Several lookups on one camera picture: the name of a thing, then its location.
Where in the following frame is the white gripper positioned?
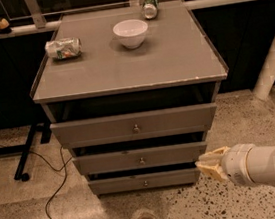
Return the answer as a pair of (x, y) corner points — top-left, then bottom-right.
(195, 143), (255, 187)

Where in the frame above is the grey bottom drawer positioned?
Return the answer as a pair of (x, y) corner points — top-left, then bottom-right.
(88, 168), (200, 195)

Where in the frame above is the grey drawer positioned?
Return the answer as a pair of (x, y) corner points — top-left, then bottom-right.
(73, 141), (207, 175)
(50, 103), (217, 149)
(88, 168), (200, 195)

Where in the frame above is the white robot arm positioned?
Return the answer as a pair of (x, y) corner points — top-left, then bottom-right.
(195, 143), (275, 187)

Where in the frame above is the grey drawer cabinet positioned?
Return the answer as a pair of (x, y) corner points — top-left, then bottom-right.
(20, 0), (244, 204)

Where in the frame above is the grey top drawer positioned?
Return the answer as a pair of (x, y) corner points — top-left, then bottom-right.
(50, 103), (217, 149)

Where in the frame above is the grey middle drawer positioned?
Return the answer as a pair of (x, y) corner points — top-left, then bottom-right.
(73, 141), (207, 175)

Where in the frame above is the white diagonal pipe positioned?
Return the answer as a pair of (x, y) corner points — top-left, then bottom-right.
(253, 36), (275, 101)

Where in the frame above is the white ceramic bowl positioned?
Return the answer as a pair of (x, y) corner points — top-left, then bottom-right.
(113, 19), (149, 49)

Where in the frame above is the green soda can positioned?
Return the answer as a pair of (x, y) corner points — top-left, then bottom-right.
(141, 0), (158, 19)

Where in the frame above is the crushed white green can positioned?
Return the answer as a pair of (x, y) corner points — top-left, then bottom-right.
(45, 37), (82, 60)

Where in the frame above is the yellow black object on ledge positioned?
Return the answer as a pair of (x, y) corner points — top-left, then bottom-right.
(0, 18), (12, 35)

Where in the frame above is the black floor cable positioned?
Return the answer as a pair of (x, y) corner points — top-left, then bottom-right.
(0, 121), (81, 219)

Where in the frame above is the black desk leg frame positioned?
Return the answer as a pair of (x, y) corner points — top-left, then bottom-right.
(0, 122), (52, 182)

